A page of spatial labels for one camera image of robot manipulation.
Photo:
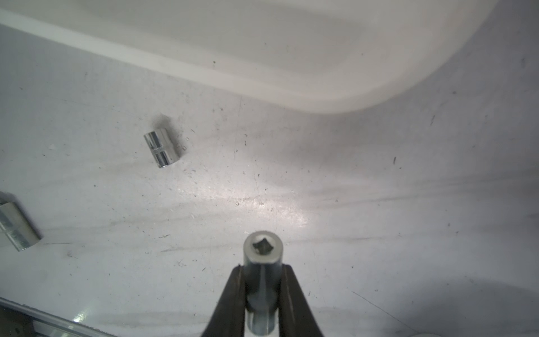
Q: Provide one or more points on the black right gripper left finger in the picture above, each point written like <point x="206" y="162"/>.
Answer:
<point x="228" y="318"/>

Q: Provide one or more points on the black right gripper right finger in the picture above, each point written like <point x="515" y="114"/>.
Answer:
<point x="295" y="317"/>

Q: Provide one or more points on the long chrome socket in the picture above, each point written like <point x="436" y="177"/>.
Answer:
<point x="263" y="253"/>

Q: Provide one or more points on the chrome socket pair right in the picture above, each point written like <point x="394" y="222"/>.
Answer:
<point x="17" y="228"/>

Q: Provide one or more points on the white plastic storage box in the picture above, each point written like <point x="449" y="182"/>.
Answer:
<point x="313" y="56"/>

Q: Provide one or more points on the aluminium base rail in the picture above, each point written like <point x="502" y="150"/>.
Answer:
<point x="46" y="324"/>

